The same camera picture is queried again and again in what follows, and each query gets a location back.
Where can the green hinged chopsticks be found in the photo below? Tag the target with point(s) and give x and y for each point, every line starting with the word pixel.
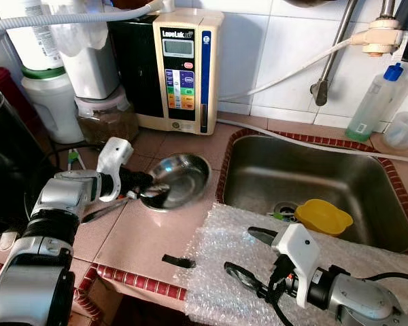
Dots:
pixel 73 157

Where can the clear bottle blue cap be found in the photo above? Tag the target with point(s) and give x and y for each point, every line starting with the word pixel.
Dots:
pixel 370 109

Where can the yellow plastic bowl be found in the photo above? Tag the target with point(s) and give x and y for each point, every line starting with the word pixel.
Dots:
pixel 323 216

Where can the beige water ionizer machine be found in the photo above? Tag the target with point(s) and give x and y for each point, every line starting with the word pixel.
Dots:
pixel 183 68

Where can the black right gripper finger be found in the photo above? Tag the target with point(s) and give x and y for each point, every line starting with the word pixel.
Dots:
pixel 246 280
pixel 265 237

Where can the white plastic covered container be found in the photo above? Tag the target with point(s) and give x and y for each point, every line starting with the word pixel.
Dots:
pixel 88 68

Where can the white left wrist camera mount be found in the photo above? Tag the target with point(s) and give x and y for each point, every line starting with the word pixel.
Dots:
pixel 115 153

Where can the small black clip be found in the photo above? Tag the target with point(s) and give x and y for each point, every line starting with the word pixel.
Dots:
pixel 178 261

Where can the stainless steel bowl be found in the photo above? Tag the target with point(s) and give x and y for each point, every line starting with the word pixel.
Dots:
pixel 185 175

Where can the clear bubble wrap sheet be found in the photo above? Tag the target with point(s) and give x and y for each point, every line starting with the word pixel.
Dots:
pixel 217 278

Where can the metal wall tap pipe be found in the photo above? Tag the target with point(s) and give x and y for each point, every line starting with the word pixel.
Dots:
pixel 333 54

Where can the metal spoon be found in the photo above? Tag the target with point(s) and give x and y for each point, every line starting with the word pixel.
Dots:
pixel 105 212

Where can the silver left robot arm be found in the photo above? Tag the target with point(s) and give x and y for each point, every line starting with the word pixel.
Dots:
pixel 27 292

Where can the small white plastic piece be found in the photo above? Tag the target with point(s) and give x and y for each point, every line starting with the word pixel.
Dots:
pixel 7 240

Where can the large stainless steel sink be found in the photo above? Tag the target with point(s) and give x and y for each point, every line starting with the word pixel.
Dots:
pixel 313 170

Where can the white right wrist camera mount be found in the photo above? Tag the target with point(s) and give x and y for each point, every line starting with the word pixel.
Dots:
pixel 299 251

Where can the white jug green lid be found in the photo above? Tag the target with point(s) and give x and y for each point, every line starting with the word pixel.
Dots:
pixel 51 109

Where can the red container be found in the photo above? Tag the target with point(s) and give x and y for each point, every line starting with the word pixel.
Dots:
pixel 0 78

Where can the jar with brown contents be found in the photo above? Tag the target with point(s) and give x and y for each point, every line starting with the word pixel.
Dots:
pixel 109 125

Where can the white green plastic chopsticks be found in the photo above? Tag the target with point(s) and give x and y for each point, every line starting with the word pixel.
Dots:
pixel 282 216

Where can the clear plastic cup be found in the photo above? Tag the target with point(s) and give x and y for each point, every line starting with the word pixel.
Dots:
pixel 401 134

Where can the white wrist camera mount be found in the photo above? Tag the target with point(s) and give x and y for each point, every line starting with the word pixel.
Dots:
pixel 115 153
pixel 299 251

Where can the black kettle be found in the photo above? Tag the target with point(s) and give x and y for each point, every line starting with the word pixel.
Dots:
pixel 7 170

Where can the beige tap diverter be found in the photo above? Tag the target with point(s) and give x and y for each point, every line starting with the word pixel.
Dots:
pixel 381 37

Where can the white labelled bottle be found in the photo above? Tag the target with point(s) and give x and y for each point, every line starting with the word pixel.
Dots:
pixel 34 34

